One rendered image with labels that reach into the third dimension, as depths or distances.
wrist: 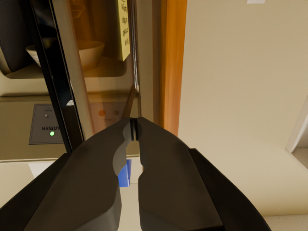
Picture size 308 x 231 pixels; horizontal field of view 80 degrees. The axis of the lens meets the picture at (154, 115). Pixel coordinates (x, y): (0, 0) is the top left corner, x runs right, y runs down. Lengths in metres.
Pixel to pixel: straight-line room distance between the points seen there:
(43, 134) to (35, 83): 0.12
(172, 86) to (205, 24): 0.56
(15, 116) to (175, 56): 0.35
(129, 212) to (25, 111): 0.47
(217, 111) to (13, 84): 0.85
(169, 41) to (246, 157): 1.07
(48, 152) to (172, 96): 0.27
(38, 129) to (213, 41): 0.73
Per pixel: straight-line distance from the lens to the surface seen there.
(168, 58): 0.32
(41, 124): 0.45
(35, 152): 0.44
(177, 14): 0.32
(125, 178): 0.44
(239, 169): 1.34
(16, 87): 0.51
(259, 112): 1.13
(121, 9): 0.26
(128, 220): 0.77
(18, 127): 0.47
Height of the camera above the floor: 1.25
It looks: 29 degrees up
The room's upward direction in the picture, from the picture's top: 180 degrees clockwise
